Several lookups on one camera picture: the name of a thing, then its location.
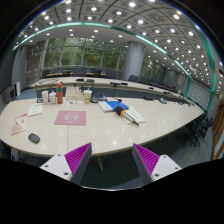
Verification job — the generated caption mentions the black and yellow microphone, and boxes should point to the black and yellow microphone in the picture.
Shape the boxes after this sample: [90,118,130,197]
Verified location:
[114,105,140,127]

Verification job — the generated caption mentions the red bottle with green band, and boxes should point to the red bottle with green band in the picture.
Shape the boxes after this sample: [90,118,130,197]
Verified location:
[56,82,64,105]

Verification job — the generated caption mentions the white paper cup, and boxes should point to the white paper cup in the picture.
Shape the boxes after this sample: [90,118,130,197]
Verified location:
[41,90,50,104]

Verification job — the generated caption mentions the blue and white book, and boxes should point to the blue and white book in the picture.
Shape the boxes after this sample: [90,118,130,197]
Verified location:
[97,100,130,113]

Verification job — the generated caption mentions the red and white magazine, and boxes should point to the red and white magazine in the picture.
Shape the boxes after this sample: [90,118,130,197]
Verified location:
[10,112,29,136]

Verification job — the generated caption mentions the pink printed mouse pad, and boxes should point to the pink printed mouse pad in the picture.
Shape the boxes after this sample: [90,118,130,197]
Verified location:
[54,110,87,127]

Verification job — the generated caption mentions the black computer mouse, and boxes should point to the black computer mouse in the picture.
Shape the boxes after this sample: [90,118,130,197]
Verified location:
[27,132,41,145]

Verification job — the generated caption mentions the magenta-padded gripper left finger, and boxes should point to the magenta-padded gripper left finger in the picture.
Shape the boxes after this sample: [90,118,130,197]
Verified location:
[39,142,93,186]

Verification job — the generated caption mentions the ceiling lights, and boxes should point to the ceiling lights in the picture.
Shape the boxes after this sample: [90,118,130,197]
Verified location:
[16,0,224,78]

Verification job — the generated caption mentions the white paper booklet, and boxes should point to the white paper booklet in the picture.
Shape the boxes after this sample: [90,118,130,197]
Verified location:
[27,102,45,118]

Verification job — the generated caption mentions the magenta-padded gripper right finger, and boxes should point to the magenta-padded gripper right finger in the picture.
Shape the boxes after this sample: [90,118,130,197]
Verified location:
[131,143,183,186]

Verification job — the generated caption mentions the colourful sticker sheet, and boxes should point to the colourful sticker sheet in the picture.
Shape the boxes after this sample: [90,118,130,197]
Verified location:
[64,99,84,107]

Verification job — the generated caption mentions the black office chairs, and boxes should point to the black office chairs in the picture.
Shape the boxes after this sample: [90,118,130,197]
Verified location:
[41,68,214,148]

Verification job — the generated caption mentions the white lidded mug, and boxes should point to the white lidded mug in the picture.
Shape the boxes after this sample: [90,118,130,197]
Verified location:
[48,91,57,104]

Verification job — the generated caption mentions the green and white drink cup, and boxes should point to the green and white drink cup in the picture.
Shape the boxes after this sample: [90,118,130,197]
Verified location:
[82,89,93,104]

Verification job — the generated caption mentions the cream cardboard box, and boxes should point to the cream cardboard box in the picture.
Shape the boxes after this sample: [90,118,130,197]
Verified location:
[64,87,84,100]

